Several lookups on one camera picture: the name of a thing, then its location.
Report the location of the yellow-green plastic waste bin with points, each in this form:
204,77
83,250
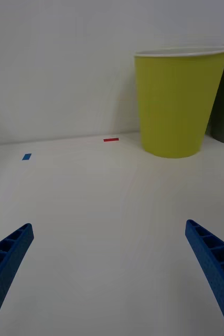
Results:
174,105

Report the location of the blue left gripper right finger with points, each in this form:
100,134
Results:
218,265

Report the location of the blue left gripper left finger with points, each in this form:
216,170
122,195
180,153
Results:
4,265

